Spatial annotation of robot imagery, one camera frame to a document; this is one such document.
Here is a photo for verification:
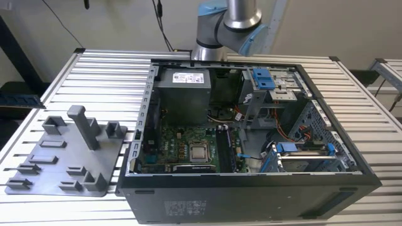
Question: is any blue RAM stick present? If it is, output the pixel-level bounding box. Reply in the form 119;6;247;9
0;92;46;109

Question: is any black RAM slot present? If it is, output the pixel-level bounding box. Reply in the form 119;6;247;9
217;126;232;172

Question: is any grey power supply box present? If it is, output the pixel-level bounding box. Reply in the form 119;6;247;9
156;68;211;126

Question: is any black round plastic housing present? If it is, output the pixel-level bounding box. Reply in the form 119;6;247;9
209;107;236;121

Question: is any CPU socket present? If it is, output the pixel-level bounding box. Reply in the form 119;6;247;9
187;140;211;163

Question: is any green motherboard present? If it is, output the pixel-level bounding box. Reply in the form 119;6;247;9
137;124;248;174

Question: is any black case fan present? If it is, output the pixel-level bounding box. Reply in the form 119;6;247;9
149;96;163;151

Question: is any silver CPU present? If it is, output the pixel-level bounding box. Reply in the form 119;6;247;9
191;146;208;161

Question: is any grey metal drive cage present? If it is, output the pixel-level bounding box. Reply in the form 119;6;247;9
237;67;312;130

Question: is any blue plastic drive latch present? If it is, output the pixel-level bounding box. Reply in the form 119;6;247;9
252;67;276;91

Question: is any hard disk blue carrier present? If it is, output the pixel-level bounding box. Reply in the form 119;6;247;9
262;142;346;174

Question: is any black open PC case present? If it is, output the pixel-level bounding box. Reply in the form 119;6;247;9
115;58;383;224

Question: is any grey plastic parts rack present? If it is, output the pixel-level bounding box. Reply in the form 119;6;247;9
4;105;128;198

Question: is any aluminium slat side table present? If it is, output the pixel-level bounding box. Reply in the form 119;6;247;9
366;57;402;95

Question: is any orange SATA wire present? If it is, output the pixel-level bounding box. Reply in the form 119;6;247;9
272;107;314;143

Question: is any black hanging cable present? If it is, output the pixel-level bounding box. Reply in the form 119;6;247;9
151;0;175;51

